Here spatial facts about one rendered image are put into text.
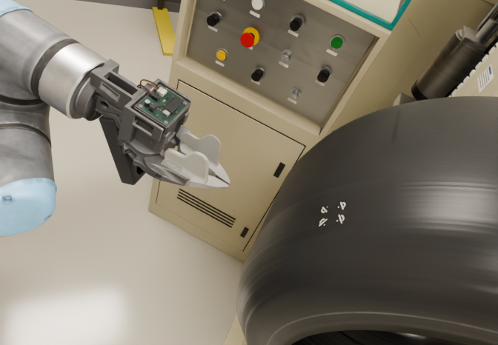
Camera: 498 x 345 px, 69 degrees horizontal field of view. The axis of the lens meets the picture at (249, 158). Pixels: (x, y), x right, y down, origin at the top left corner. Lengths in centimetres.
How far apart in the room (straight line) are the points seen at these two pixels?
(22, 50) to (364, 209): 42
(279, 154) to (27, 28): 89
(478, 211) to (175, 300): 149
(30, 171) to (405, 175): 42
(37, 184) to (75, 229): 135
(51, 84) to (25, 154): 10
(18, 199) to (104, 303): 124
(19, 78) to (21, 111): 7
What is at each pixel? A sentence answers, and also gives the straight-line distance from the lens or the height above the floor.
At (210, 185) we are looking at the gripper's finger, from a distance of 48.
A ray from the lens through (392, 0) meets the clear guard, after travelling 98.
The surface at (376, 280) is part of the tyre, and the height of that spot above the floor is 135.
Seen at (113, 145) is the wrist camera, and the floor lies 121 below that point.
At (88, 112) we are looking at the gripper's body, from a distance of 51.
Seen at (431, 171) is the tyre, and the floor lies 140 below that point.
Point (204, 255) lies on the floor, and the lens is 182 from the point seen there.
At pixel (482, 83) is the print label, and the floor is 137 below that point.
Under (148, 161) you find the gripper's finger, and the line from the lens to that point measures 48.
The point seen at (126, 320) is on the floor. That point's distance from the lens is 168.
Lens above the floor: 160
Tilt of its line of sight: 46 degrees down
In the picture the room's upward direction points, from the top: 24 degrees clockwise
